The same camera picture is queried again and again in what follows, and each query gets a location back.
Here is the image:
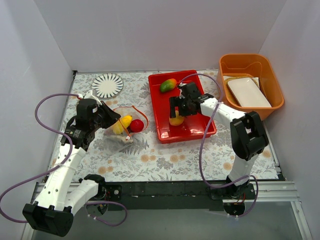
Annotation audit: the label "green red mango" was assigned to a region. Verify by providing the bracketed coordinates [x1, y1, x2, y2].
[159, 78, 177, 93]

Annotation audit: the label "orange peach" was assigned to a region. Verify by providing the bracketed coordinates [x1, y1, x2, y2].
[169, 110, 185, 127]

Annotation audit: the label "clear zip top bag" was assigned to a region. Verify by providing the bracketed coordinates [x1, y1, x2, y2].
[103, 105, 149, 156]

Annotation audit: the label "red fruit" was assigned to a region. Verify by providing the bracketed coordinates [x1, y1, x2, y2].
[129, 119, 145, 133]

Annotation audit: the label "grey plastic fish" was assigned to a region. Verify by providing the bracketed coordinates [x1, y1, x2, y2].
[105, 135, 133, 145]

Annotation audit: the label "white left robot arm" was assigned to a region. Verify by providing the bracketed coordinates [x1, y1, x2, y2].
[22, 98, 121, 237]

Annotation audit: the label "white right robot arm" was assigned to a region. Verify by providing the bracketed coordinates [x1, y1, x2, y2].
[169, 82, 269, 199]

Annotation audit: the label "floral patterned table mat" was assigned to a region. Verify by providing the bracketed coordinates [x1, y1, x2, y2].
[47, 70, 280, 182]

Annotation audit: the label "red plastic tray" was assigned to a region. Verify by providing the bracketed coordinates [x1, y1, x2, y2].
[148, 70, 210, 144]

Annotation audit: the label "striped round plate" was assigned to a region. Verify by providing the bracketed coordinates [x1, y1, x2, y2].
[91, 73, 124, 99]

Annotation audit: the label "white rectangular plate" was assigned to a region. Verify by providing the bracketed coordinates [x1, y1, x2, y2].
[225, 77, 271, 108]

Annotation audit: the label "orange plastic basin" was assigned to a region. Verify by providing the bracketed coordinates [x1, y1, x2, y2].
[217, 53, 285, 120]

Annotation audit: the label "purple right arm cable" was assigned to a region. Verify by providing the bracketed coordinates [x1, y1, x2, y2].
[177, 73, 258, 217]

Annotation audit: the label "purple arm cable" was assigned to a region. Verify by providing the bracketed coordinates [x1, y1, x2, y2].
[0, 93, 128, 227]
[177, 73, 258, 217]

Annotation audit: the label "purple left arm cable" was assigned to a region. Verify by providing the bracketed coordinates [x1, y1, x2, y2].
[0, 93, 128, 227]

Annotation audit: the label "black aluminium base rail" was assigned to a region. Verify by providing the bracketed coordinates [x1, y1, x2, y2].
[90, 177, 300, 215]

